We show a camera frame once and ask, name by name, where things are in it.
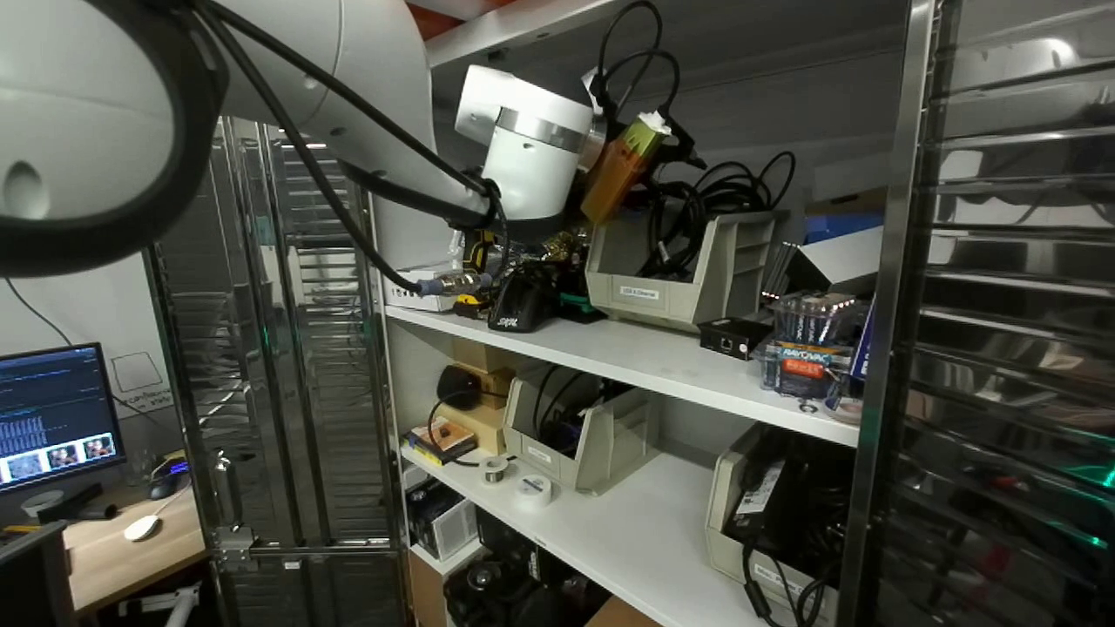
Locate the black cable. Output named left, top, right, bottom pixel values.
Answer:
left=636, top=148, right=801, bottom=282

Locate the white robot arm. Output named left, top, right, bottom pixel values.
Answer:
left=0, top=0, right=594, bottom=278

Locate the grey bin middle shelf right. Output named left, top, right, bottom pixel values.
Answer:
left=702, top=426, right=852, bottom=585

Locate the black battery charger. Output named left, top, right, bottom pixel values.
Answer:
left=489, top=260, right=556, bottom=335

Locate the white metal shelving unit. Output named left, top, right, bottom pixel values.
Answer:
left=385, top=0, right=908, bottom=627

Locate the black round device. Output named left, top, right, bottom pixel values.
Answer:
left=436, top=365, right=483, bottom=411

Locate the orange book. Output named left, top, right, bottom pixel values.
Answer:
left=403, top=426, right=476, bottom=466

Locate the grey tape roll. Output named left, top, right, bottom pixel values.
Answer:
left=482, top=456, right=514, bottom=484

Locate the white tape roll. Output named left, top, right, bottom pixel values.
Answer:
left=514, top=473, right=553, bottom=505

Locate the pack of batteries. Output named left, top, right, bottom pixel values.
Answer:
left=758, top=294, right=864, bottom=400

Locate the white computer mouse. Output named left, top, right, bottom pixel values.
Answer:
left=121, top=516, right=161, bottom=545

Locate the computer monitor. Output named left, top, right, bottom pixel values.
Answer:
left=0, top=342, right=126, bottom=496

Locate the wooden desk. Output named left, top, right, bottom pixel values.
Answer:
left=64, top=490, right=205, bottom=614

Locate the chrome wire rack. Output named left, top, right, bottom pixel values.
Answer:
left=145, top=120, right=403, bottom=627

